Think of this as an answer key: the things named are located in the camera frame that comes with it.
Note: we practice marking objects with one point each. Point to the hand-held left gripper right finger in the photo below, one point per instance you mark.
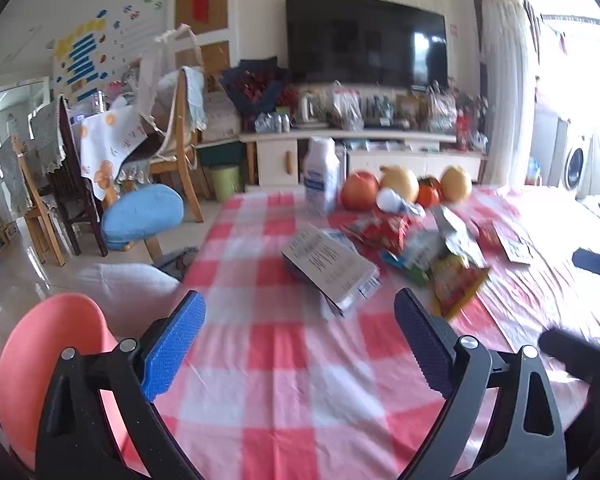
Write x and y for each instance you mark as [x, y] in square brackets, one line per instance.
[425, 342]

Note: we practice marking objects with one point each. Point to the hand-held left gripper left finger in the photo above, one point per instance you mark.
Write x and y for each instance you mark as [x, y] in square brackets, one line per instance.
[172, 345]

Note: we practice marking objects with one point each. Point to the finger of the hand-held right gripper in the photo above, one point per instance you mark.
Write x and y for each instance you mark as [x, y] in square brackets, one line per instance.
[570, 355]

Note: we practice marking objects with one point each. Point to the pink plastic bowl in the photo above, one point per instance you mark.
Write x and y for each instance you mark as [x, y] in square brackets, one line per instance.
[45, 340]

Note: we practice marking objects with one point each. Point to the white cushion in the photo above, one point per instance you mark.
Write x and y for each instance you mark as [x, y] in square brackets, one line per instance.
[130, 295]

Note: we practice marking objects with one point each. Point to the yellow snack packet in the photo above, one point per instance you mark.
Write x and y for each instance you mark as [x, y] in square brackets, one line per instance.
[457, 285]

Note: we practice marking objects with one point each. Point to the grey slipper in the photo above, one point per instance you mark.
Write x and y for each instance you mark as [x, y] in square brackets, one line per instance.
[177, 262]

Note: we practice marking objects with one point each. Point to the blue white snack packet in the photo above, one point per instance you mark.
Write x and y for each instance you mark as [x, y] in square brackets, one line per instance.
[420, 252]

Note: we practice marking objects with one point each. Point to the black remote control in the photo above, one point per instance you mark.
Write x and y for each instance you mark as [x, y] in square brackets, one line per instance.
[596, 262]

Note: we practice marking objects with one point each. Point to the white blue milk pouch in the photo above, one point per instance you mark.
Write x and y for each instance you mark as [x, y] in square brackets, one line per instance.
[455, 232]

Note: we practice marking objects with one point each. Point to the red white checkered tablecloth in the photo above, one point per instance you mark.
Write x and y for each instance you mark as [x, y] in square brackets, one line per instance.
[290, 360]

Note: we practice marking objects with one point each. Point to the red snack wrapper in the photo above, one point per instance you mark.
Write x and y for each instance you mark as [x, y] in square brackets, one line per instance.
[380, 232]

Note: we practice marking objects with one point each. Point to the white printed card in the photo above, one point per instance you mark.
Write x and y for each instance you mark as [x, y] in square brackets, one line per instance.
[515, 249]

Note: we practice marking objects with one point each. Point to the small red packet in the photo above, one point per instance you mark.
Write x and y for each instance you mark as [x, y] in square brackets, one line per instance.
[488, 233]

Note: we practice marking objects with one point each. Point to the grey cardboard box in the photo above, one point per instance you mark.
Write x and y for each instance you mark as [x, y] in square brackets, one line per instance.
[325, 265]

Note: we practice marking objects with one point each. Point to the blue cushioned stool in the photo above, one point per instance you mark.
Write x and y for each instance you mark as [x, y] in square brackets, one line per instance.
[142, 212]

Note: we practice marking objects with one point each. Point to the crumpled white pouch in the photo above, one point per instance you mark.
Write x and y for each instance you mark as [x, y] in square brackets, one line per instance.
[392, 200]

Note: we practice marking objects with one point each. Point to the small orange tangerine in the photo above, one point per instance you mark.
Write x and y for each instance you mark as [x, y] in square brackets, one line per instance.
[429, 192]

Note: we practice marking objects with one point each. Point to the round yellow fruit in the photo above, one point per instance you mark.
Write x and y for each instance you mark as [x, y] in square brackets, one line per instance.
[456, 185]

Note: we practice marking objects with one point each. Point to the yellow pear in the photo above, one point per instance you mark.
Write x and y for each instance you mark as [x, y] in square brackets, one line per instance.
[400, 180]

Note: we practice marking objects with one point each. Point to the red apple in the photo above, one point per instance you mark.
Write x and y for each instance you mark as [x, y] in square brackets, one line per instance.
[359, 191]

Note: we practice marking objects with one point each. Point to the green waste bin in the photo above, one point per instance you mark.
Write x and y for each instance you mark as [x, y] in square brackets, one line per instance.
[225, 182]

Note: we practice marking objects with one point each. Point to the dark wooden chair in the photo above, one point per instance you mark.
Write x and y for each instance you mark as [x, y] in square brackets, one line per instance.
[72, 185]

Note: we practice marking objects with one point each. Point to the light wooden chair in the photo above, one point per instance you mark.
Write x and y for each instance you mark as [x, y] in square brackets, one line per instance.
[35, 210]

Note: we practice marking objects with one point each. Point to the white washing machine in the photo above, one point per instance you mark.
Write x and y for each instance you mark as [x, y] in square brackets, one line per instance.
[577, 160]

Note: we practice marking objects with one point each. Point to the wooden chair with cushion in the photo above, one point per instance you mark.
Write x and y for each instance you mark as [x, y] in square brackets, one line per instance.
[182, 150]

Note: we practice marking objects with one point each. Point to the white bottle with blue label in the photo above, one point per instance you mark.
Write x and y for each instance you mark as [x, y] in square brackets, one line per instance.
[321, 175]

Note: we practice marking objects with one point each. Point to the dark green storage box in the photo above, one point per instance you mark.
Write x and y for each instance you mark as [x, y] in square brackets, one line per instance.
[222, 154]

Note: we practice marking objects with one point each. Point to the white orange-print table cover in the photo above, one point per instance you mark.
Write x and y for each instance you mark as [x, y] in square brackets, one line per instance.
[105, 150]

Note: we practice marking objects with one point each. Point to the cream television cabinet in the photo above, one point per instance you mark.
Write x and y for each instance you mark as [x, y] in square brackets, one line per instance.
[275, 160]

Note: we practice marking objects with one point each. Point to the white sack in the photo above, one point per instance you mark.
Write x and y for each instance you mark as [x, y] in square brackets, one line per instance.
[222, 117]

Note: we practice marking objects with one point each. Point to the clear plastic snack bag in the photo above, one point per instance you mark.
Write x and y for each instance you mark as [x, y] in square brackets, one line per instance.
[346, 107]

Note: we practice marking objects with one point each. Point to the white electric kettle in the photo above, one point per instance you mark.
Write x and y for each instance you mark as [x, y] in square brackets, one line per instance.
[310, 107]

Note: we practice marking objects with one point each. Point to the dark blue flower bouquet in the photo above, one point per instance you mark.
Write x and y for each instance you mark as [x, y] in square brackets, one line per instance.
[252, 87]

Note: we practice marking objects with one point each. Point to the white standing air conditioner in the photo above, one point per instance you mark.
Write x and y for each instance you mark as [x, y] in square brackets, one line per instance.
[505, 85]

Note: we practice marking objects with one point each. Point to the white cloth bag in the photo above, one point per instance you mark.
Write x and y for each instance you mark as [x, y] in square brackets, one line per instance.
[152, 75]

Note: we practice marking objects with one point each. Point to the black television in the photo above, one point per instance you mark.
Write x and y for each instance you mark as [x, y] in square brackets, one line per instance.
[365, 40]

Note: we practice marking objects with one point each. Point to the blue yellow wall sticker chart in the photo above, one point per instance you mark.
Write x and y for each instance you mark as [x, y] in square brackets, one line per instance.
[82, 57]

